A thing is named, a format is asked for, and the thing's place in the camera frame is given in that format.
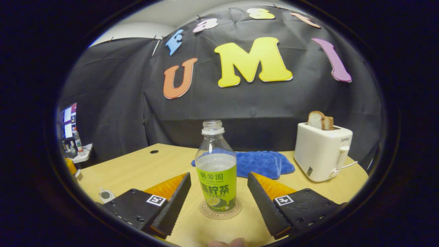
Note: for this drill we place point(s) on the white toaster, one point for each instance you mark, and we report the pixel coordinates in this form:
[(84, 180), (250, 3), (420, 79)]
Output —
[(319, 151)]

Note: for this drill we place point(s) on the small red cap bottle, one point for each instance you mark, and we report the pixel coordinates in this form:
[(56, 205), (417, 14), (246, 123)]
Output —
[(78, 140)]

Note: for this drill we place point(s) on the bread slice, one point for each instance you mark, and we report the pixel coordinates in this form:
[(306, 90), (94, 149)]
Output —
[(319, 120)]

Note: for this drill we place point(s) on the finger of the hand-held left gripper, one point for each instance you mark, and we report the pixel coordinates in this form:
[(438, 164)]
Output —
[(71, 168)]

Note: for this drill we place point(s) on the round brown coaster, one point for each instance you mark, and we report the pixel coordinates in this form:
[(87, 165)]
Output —
[(238, 207)]

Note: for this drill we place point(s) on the clear green label water bottle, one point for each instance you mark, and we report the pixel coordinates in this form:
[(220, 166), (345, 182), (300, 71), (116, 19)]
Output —
[(217, 178)]

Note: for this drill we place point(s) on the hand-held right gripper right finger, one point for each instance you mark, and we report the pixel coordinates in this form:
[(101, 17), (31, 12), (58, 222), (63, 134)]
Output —
[(265, 206)]

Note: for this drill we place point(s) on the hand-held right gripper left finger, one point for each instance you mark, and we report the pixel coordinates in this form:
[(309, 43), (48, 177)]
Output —
[(173, 206)]

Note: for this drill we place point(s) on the black backdrop cloth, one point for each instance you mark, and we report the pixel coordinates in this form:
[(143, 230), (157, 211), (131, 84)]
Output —
[(257, 103)]

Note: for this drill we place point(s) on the blue towel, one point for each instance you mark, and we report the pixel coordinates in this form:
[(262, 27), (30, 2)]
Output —
[(260, 163)]

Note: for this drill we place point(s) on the white side shelf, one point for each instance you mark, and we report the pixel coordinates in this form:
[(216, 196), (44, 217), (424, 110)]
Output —
[(82, 155)]

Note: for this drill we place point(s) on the computer monitor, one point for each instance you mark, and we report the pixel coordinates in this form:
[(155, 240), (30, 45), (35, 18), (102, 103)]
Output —
[(68, 120)]

